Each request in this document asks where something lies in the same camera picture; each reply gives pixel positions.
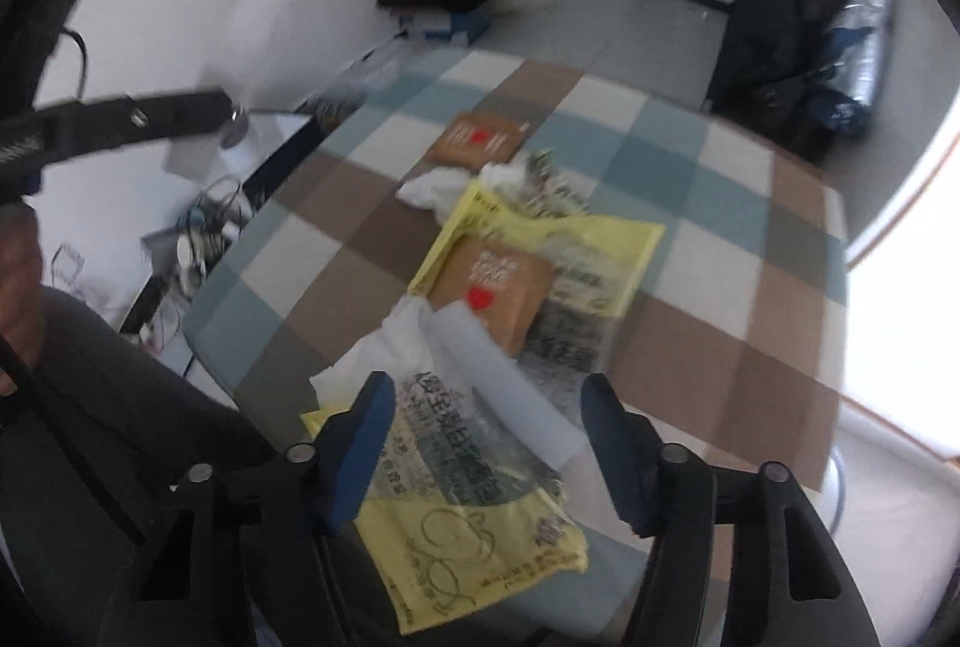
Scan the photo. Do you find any yellow noodle wrapper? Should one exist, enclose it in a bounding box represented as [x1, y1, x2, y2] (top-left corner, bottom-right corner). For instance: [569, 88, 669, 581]
[407, 181, 665, 319]
[301, 359, 591, 636]

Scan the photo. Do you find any small printed wrapper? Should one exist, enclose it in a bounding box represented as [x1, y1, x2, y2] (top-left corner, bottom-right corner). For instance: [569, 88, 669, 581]
[517, 150, 587, 218]

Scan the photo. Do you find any person's left hand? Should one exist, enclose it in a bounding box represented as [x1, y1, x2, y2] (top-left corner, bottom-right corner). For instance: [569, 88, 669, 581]
[0, 202, 44, 368]

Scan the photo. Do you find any checkered blue brown tablecloth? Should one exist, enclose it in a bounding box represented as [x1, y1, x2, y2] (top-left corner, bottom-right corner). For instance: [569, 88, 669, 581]
[181, 46, 851, 641]

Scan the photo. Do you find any brown heart packet near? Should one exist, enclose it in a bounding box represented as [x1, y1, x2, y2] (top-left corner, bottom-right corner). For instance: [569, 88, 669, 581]
[428, 236, 555, 356]

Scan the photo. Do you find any brown heart packet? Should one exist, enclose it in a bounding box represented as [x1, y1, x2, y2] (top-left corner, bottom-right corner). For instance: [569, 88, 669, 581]
[423, 113, 530, 171]
[428, 236, 555, 356]

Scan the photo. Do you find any brown heart packet far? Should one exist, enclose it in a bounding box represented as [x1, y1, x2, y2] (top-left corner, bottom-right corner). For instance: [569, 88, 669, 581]
[423, 113, 530, 171]

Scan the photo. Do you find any grey plastic parcel bag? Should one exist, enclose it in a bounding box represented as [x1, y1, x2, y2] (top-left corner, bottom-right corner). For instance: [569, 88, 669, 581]
[295, 35, 425, 134]

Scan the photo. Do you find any black hanging bag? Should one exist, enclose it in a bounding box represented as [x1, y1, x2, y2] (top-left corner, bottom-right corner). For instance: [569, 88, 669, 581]
[706, 0, 844, 165]

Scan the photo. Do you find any blue white cardboard box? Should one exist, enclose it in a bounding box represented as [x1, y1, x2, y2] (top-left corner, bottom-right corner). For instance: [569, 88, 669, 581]
[395, 9, 490, 46]

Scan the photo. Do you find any silver folded umbrella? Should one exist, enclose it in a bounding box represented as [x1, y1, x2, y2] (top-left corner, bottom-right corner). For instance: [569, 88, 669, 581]
[809, 0, 895, 137]

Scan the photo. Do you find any tangle of cables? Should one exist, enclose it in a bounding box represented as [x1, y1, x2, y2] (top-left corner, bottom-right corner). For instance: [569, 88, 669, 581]
[138, 174, 249, 348]

